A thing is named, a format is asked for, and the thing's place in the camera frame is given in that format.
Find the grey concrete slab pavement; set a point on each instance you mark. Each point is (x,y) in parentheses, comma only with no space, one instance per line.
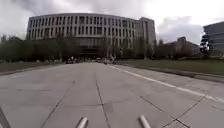
(100,86)

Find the large grey many-windowed building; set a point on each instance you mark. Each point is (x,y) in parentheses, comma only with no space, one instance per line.
(90,30)

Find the robot's own part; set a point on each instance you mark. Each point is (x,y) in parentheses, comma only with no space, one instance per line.
(82,122)
(144,121)

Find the green grass field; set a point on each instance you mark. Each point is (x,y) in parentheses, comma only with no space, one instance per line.
(180,65)

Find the row of trees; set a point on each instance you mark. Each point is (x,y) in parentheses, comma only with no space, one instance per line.
(43,50)

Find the distant reddish building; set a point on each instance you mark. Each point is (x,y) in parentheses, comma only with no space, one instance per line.
(185,46)

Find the concrete kerb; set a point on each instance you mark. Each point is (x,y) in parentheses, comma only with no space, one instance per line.
(200,77)

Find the grass strip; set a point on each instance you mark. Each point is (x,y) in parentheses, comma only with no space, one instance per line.
(20,65)

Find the dark glass building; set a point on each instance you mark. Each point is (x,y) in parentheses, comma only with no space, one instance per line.
(215,38)

